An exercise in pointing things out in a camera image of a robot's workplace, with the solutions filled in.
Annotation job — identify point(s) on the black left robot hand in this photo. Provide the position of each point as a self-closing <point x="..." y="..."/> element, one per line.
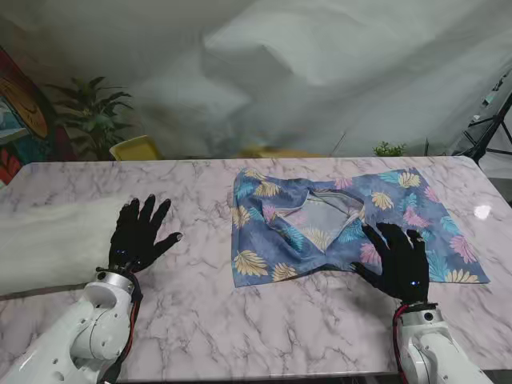
<point x="134" y="240"/>

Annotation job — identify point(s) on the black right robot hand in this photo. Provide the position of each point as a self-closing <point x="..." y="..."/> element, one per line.
<point x="402" y="268"/>

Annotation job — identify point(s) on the white fluffy pillow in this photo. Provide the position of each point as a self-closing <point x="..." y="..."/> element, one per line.
<point x="52" y="240"/>

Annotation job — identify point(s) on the blue floral pillowcase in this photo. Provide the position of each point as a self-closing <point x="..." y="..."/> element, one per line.
<point x="272" y="248"/>

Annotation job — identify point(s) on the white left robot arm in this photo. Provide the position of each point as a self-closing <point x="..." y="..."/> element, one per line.
<point x="88" y="324"/>

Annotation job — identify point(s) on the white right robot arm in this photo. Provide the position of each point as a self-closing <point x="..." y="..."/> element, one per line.
<point x="432" y="352"/>

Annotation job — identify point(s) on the yellow chair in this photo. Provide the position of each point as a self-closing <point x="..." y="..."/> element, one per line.
<point x="136" y="149"/>

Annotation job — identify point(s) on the small green plant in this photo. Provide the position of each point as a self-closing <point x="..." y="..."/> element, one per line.
<point x="390" y="150"/>

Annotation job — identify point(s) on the large green potted plant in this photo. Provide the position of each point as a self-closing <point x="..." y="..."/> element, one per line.
<point x="94" y="116"/>

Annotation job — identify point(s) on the thin brown stick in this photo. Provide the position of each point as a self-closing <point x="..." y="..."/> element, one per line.
<point x="340" y="142"/>

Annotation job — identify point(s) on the black tripod stand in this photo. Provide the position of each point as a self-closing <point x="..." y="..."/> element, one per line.
<point x="490" y="136"/>

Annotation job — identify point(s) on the colourful mural board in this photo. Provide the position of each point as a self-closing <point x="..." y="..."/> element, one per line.
<point x="20" y="120"/>

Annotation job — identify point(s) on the white backdrop sheet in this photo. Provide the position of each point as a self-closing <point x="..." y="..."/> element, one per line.
<point x="256" y="72"/>

